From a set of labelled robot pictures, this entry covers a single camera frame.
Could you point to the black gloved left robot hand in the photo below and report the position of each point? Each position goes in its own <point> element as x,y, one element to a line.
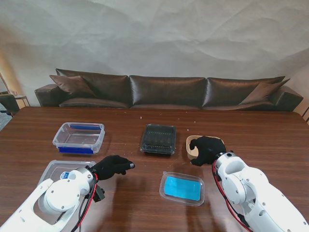
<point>111,166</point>

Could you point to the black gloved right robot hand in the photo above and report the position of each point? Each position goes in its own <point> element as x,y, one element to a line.
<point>207,149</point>

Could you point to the kraft paper food container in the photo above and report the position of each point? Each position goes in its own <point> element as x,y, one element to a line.
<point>193,152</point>

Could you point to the clear lid with blue insert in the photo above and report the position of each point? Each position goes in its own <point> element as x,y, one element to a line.
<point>182,188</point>

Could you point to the thin clear plastic tray lid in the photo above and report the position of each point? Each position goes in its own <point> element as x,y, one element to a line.
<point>158,139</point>

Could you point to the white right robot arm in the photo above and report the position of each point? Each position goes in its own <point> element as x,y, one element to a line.
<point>253,193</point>

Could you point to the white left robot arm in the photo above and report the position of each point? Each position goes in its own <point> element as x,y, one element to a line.
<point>58,200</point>

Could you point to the clear container with blue clips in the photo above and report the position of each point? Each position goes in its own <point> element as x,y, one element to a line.
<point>77,139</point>

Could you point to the black ribbed plastic tray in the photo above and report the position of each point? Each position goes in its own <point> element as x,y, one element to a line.
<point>158,142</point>

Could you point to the clear lid with blue label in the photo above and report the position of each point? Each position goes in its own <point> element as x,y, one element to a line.
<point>55,168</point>

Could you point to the dark brown leather sofa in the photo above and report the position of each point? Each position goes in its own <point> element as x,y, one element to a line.
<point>166,91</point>

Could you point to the brown leather cushion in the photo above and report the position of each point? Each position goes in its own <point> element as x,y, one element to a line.
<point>70,85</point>
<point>263,93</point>

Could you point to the small side table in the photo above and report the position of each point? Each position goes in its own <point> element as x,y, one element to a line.
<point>21,97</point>

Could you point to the black office chair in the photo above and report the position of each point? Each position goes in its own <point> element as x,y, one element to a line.
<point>9,104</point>

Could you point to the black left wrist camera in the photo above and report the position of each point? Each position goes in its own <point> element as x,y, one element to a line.
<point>99,193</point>

